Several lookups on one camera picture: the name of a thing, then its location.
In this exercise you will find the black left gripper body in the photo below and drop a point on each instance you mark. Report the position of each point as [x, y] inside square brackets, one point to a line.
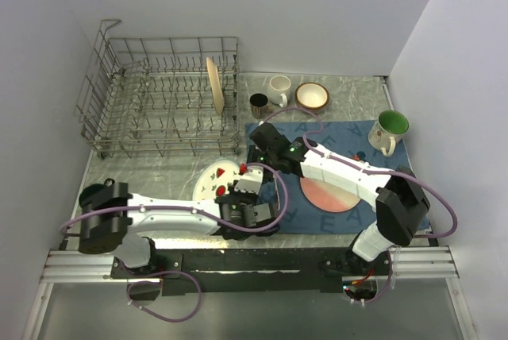
[245, 198]

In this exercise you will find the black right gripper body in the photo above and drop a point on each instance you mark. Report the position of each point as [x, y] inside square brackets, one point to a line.
[255, 156]

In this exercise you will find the white strawberry pattern plate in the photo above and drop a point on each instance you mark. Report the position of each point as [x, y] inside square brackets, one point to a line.
[214, 179]

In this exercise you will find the beige plate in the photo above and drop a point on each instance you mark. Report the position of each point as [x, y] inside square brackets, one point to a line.
[215, 84]

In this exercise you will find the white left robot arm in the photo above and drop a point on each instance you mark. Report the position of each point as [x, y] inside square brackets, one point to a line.
[120, 232]

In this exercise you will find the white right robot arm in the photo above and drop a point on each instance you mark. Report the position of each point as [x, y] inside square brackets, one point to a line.
[395, 196]

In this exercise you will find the dark brown metal cup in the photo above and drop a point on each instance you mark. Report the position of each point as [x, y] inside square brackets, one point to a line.
[260, 105]

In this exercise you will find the white ceramic mug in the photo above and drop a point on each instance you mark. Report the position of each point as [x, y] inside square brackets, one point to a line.
[279, 90]

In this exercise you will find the brown rimmed ceramic bowl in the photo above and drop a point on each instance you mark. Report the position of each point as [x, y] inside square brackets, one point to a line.
[312, 96]

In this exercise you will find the pink and cream plate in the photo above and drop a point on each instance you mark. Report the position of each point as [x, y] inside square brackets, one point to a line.
[327, 197]

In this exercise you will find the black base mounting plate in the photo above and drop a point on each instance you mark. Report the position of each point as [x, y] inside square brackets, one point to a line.
[254, 270]

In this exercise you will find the blue letter pattern cloth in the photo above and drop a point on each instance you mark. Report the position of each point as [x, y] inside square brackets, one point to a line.
[317, 208]

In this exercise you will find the floral mug green inside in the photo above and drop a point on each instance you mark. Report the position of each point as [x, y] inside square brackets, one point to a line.
[387, 131]

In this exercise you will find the dark green mug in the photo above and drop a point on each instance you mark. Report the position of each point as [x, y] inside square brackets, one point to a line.
[92, 189]

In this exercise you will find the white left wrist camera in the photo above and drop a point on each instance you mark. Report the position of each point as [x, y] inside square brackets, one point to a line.
[249, 179]

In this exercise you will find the metal wire dish rack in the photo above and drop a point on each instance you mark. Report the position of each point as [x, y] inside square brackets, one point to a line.
[153, 95]

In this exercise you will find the aluminium frame rail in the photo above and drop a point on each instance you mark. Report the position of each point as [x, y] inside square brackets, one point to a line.
[408, 263]

